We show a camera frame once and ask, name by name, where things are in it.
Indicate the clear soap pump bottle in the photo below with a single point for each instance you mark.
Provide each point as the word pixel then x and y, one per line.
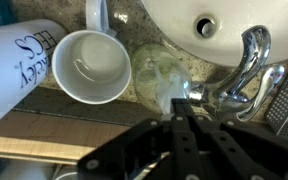
pixel 150 73

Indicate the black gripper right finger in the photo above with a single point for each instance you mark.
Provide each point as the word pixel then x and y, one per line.
pixel 244 150

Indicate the white ceramic mug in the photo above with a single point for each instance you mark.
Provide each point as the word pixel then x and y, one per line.
pixel 94 60

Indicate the white oval sink basin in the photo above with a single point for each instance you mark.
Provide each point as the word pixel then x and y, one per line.
pixel 250 13

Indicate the chrome sink faucet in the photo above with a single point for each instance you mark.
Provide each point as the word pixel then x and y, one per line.
pixel 250 50

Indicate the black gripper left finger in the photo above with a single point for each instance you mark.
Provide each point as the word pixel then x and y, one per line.
pixel 144 150

